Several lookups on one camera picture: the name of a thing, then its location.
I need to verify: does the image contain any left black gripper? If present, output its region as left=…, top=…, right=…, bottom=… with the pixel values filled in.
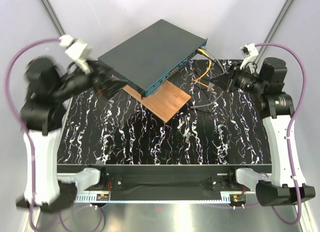
left=54, top=56, right=129, bottom=99

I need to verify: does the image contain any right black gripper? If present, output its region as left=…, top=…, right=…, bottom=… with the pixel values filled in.
left=209, top=61, right=266, bottom=96

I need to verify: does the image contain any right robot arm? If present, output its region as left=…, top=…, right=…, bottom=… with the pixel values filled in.
left=209, top=57, right=316, bottom=206

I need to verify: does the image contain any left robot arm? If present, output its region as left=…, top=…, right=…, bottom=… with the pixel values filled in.
left=16, top=56, right=127, bottom=213

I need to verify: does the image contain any black marble pattern mat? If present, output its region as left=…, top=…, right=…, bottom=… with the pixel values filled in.
left=57, top=60, right=271, bottom=165

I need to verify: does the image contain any wooden base board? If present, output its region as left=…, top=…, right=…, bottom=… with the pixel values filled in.
left=123, top=81, right=191, bottom=123

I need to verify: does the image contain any black network cable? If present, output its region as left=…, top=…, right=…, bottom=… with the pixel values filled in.
left=191, top=66, right=226, bottom=112

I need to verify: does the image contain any dark grey network switch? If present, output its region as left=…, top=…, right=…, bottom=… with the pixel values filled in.
left=98, top=20, right=207, bottom=98

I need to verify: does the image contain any yellow network cable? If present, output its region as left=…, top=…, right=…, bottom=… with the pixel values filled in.
left=191, top=48, right=213, bottom=88

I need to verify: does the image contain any grey network cable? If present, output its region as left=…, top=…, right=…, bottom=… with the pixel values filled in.
left=190, top=48, right=226, bottom=110

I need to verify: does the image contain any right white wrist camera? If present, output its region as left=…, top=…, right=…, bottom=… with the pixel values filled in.
left=240, top=43, right=259, bottom=74

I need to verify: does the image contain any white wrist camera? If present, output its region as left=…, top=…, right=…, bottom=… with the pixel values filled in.
left=240, top=43, right=259, bottom=74
left=59, top=35, right=92, bottom=74

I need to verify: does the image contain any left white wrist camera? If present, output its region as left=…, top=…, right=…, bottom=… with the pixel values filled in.
left=59, top=35, right=92, bottom=74

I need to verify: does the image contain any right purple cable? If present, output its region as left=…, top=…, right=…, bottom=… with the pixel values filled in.
left=229, top=43, right=310, bottom=225

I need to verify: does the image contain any purple cable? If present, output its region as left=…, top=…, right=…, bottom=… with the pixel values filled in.
left=4, top=38, right=106, bottom=232
left=229, top=43, right=310, bottom=225

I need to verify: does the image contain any left aluminium frame post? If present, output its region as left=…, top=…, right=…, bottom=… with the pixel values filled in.
left=39, top=0, right=65, bottom=36

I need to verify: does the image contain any aluminium frame post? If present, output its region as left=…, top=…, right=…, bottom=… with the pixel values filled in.
left=39, top=0, right=65, bottom=36
left=256, top=0, right=301, bottom=65

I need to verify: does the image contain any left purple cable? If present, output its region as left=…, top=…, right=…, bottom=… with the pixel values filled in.
left=4, top=38, right=106, bottom=232

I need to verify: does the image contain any right aluminium frame post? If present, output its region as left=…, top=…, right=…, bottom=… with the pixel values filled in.
left=256, top=0, right=301, bottom=65

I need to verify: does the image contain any slotted cable duct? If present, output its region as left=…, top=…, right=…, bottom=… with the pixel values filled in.
left=75, top=191, right=242, bottom=204

